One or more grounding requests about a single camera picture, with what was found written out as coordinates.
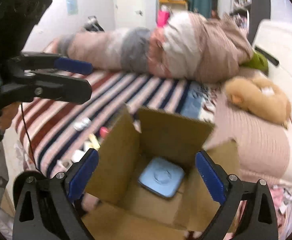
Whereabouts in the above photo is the white contact lens case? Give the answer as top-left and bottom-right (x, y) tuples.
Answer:
(73, 118), (92, 131)

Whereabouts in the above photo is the blue square box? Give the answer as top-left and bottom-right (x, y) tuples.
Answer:
(138, 157), (185, 198)

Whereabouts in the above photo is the striped plush blanket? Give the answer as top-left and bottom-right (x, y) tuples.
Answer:
(13, 70), (220, 176)

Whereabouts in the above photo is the white rounded bottle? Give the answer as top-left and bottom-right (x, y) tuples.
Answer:
(71, 150), (86, 163)

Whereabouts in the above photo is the beige ribbed pillow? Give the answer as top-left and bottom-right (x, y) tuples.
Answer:
(205, 87), (290, 185)

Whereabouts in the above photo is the white yellow rectangular box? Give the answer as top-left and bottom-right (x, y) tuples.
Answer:
(83, 134), (100, 152)

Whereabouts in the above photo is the pink cone-shaped object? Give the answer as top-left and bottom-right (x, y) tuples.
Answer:
(99, 126), (109, 139)

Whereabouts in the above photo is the brown cardboard box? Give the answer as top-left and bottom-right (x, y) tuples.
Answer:
(80, 106), (242, 240)

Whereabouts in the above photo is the white door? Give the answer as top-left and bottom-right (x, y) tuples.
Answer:
(113, 0), (150, 29)

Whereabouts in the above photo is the tan plush dog toy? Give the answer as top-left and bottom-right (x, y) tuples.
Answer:
(225, 77), (291, 125)

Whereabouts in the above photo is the green plush toy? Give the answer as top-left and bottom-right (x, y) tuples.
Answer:
(240, 51), (269, 73)

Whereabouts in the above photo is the rolled beige grey quilt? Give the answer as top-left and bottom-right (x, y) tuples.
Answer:
(55, 11), (254, 83)

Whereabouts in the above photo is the yellow shelf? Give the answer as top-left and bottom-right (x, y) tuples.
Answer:
(157, 0), (188, 13)

